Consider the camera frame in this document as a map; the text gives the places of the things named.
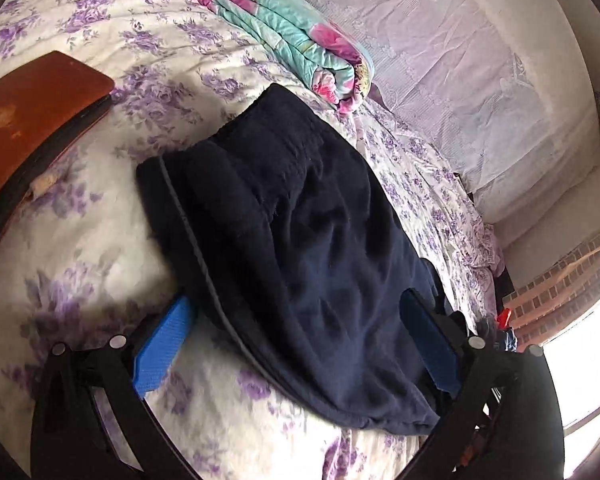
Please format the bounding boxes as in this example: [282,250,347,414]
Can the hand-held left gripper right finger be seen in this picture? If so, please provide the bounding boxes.
[400,289,565,480]

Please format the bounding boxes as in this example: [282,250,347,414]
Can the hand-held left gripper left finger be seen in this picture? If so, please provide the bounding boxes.
[30,295,197,480]

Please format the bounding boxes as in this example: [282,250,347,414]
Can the navy blue pants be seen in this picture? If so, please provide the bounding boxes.
[136,82,463,436]

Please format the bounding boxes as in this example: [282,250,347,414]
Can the blue crumpled cloth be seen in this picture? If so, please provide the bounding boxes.
[480,317,520,357]

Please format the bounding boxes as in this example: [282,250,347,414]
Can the purple floral bed sheet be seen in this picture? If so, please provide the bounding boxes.
[0,0,503,480]

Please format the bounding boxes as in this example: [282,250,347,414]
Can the brown wooden bed board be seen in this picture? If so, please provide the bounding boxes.
[0,50,116,268]

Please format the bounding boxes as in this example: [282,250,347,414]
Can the folded colourful floral quilt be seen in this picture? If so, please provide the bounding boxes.
[190,0,376,116]

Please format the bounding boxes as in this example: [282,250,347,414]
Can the white lace wall cloth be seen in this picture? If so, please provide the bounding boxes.
[230,0,600,223]

